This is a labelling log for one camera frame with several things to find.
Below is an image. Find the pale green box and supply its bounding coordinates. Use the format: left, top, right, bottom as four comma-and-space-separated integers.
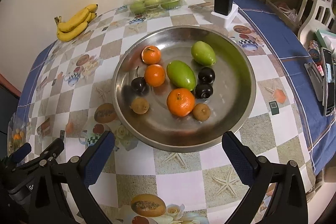
315, 29, 336, 50

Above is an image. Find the brown longan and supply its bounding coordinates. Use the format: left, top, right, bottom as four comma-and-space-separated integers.
193, 103, 211, 121
130, 97, 150, 114

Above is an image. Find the orange tangerine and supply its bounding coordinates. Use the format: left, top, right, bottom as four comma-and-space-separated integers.
142, 46, 161, 65
144, 64, 166, 87
167, 88, 196, 117

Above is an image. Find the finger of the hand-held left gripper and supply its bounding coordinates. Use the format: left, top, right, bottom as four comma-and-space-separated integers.
10, 143, 32, 165
25, 138, 65, 169

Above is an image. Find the clear plastic bag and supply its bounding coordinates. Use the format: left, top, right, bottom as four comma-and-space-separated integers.
7, 112, 27, 159

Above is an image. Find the crumpled plastic bag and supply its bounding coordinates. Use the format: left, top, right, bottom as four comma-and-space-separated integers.
273, 2, 300, 22

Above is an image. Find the grey phone stand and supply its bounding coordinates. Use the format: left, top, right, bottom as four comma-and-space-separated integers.
304, 62, 324, 102

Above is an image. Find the round steel plate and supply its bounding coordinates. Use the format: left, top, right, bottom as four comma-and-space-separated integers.
112, 25, 257, 153

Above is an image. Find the dark cherry with stem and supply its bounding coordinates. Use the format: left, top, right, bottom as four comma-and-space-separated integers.
131, 66, 150, 95

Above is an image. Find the green mango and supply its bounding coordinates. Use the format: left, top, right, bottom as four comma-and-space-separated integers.
191, 41, 217, 66
166, 60, 197, 91

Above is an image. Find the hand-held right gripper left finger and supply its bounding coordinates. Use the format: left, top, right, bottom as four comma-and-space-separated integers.
28, 130, 116, 224

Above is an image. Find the yellow banana bunch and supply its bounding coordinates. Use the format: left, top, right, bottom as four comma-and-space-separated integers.
54, 4, 99, 42

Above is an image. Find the pile of small green fruits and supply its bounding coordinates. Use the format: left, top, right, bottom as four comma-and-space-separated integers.
130, 0, 181, 12

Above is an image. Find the black smartphone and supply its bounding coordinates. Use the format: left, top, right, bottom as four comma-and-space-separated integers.
322, 47, 336, 117

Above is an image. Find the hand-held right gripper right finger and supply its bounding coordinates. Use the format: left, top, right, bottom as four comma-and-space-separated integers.
222, 131, 309, 224

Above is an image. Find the white adapter stand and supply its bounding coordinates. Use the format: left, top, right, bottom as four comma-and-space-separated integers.
210, 5, 239, 28

